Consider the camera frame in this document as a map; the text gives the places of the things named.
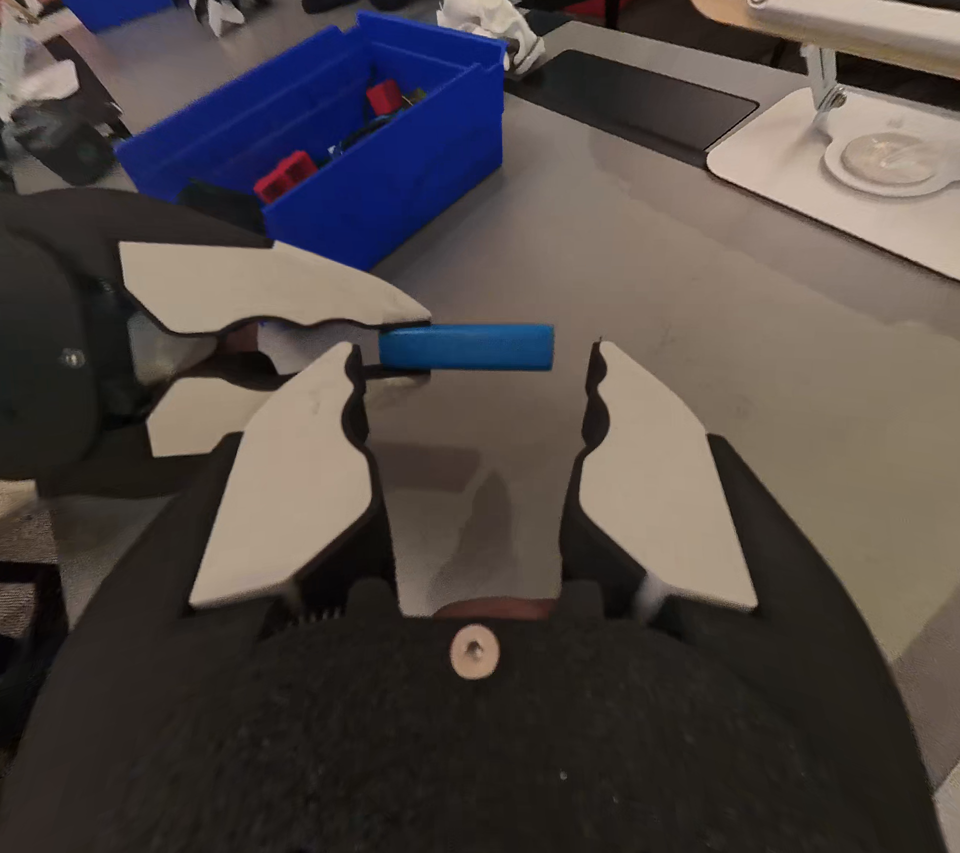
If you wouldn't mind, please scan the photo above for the black mat on table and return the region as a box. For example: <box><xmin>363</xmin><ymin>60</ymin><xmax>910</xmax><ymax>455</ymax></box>
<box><xmin>516</xmin><ymin>48</ymin><xmax>761</xmax><ymax>154</ymax></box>

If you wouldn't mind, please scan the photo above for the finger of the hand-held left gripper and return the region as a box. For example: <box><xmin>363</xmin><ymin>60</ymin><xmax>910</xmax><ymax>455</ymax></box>
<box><xmin>144</xmin><ymin>324</ymin><xmax>381</xmax><ymax>460</ymax></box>
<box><xmin>118</xmin><ymin>239</ymin><xmax>434</xmax><ymax>338</ymax></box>

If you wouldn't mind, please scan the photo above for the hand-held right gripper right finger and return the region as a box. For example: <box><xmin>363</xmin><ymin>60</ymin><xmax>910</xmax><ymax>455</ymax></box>
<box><xmin>558</xmin><ymin>337</ymin><xmax>760</xmax><ymax>625</ymax></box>

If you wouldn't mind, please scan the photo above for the black electronic device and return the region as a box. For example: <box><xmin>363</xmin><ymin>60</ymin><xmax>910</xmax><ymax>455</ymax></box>
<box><xmin>9</xmin><ymin>105</ymin><xmax>123</xmax><ymax>188</ymax></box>

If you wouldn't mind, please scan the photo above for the blue rounded stick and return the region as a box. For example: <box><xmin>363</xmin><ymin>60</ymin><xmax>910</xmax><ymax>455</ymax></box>
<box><xmin>377</xmin><ymin>322</ymin><xmax>557</xmax><ymax>373</ymax></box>

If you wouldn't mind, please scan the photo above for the white bar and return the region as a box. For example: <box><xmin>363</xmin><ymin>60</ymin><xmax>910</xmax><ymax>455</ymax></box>
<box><xmin>747</xmin><ymin>0</ymin><xmax>960</xmax><ymax>82</ymax></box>

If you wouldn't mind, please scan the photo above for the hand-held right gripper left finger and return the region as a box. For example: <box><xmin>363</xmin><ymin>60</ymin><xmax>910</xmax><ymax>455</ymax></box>
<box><xmin>187</xmin><ymin>341</ymin><xmax>399</xmax><ymax>618</ymax></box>

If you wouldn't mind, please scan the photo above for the white cloth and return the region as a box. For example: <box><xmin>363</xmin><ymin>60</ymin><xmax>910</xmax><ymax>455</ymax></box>
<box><xmin>0</xmin><ymin>59</ymin><xmax>81</xmax><ymax>113</ymax></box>

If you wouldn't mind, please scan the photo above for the white crumpled glove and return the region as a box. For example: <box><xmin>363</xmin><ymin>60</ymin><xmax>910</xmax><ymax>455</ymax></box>
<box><xmin>436</xmin><ymin>0</ymin><xmax>547</xmax><ymax>79</ymax></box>

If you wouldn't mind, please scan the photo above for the blue plastic bin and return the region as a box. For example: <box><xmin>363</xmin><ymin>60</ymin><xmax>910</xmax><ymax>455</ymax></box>
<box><xmin>114</xmin><ymin>9</ymin><xmax>509</xmax><ymax>273</ymax></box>

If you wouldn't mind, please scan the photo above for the red toy block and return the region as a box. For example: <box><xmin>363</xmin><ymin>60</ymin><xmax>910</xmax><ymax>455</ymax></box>
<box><xmin>252</xmin><ymin>149</ymin><xmax>321</xmax><ymax>205</ymax></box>

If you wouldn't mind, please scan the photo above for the grey desk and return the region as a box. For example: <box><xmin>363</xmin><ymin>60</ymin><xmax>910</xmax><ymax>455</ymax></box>
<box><xmin>0</xmin><ymin>0</ymin><xmax>960</xmax><ymax>853</ymax></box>

